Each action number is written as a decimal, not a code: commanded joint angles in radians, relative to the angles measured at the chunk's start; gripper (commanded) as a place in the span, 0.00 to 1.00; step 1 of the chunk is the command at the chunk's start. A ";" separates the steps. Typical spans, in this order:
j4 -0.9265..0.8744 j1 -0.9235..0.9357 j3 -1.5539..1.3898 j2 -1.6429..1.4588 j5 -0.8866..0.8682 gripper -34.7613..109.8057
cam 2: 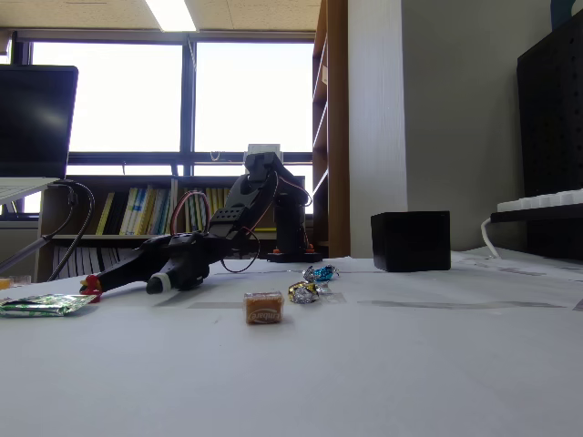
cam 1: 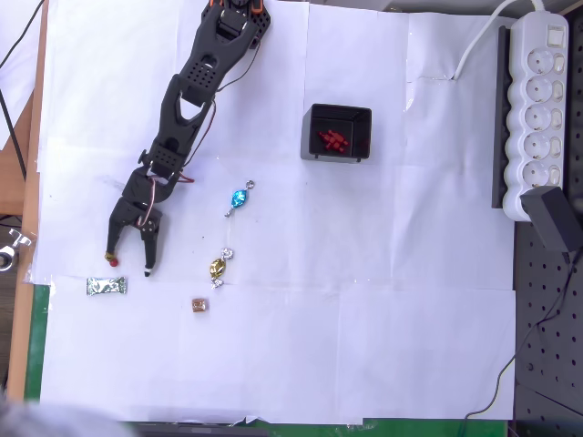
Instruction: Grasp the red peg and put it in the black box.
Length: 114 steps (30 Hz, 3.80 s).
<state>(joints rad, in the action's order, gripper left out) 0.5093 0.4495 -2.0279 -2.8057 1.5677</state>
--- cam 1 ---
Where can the blue wrapped candy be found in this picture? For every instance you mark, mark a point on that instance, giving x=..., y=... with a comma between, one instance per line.
x=238, y=198

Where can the red pawn piece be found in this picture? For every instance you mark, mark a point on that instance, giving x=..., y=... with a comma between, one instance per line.
x=113, y=261

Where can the white paper table cover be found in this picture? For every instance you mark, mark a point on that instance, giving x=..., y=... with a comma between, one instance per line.
x=319, y=318

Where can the brown caramel candy cube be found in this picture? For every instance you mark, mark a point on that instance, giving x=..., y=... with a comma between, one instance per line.
x=199, y=306

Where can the black shelf rail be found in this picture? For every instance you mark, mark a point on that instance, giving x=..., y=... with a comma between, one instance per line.
x=500, y=136

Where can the gold wrapped candy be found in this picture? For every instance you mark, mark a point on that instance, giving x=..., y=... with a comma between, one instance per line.
x=217, y=268

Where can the black power adapter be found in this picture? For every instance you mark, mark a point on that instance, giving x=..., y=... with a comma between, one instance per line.
x=549, y=218

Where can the black box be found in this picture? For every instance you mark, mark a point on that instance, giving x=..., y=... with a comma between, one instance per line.
x=307, y=150

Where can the green foil snack packet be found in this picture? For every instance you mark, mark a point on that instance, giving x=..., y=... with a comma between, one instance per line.
x=107, y=286

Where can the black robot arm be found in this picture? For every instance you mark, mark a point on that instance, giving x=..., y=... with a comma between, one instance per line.
x=200, y=73

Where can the silver metal clamp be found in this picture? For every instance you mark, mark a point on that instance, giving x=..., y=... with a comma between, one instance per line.
x=11, y=248

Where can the black pegboard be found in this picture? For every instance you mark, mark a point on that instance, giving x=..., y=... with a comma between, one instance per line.
x=555, y=341

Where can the white power strip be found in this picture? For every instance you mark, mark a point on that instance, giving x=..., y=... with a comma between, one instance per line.
x=537, y=114

